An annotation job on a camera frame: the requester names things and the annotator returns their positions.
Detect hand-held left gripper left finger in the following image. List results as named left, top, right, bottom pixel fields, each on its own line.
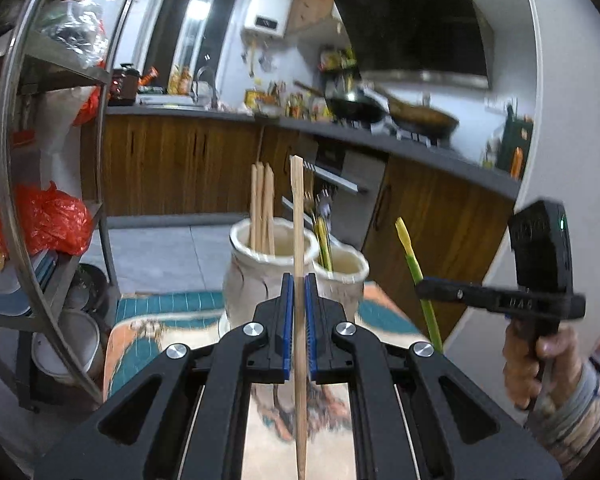
left=32, top=273, right=296, bottom=480

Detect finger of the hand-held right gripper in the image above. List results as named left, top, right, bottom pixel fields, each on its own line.
left=416, top=277, right=496, bottom=312

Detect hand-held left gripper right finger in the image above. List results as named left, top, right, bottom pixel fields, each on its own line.
left=305, top=272, right=565, bottom=480

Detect white ceramic jar with ridges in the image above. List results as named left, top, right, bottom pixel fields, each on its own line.
left=223, top=217, right=321, bottom=333

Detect wooden chopstick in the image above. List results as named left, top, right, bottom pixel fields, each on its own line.
left=250, top=164, right=258, bottom=251
left=289, top=155, right=309, bottom=480
left=256, top=162, right=266, bottom=253
left=264, top=164, right=276, bottom=256

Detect gold fork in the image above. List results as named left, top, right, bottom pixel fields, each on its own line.
left=303, top=161, right=317, bottom=226

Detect person's right hand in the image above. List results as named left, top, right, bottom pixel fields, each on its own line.
left=502, top=321, right=587, bottom=412

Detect silver fork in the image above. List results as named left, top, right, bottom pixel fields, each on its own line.
left=316, top=189, right=334, bottom=222

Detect black knife block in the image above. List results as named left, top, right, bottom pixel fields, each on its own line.
left=494, top=102, right=535, bottom=177

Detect built-in oven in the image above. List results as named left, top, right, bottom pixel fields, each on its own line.
left=311, top=146, right=390, bottom=252

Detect colourful printed mat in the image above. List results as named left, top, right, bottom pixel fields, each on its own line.
left=102, top=280, right=423, bottom=480

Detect grey kitchen countertop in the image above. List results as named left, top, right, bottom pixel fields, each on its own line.
left=105, top=102, right=525, bottom=202

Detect wooden base cabinets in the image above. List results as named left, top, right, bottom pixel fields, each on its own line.
left=80, top=112, right=518, bottom=356

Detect dark metal pot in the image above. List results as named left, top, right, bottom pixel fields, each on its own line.
left=72, top=263, right=112, bottom=312

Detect black wok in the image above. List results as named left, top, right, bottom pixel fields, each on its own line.
left=294, top=80, right=390, bottom=125

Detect row of condiment bottles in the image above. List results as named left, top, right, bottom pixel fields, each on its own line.
left=244, top=80, right=331, bottom=122

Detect white pot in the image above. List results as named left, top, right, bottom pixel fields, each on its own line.
left=31, top=309, right=105, bottom=387

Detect kitchen faucet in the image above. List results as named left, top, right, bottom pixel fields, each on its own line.
left=194, top=65, right=221, bottom=109

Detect large red plastic bag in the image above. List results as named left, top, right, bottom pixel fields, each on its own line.
left=0, top=181, right=95, bottom=257

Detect black range hood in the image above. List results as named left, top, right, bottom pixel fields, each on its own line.
left=332, top=0, right=497, bottom=92

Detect small red plastic bag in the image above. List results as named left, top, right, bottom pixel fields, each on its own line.
left=72, top=84, right=107, bottom=127

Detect window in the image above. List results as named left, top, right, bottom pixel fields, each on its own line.
left=141, top=0, right=245, bottom=97

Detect metal shelf rack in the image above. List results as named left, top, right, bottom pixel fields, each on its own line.
left=0, top=0, right=143, bottom=413

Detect white water heater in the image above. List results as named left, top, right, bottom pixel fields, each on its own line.
left=242, top=0, right=297, bottom=39

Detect grey crumpled plastic bag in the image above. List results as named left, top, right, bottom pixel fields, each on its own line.
left=37, top=0, right=107, bottom=70

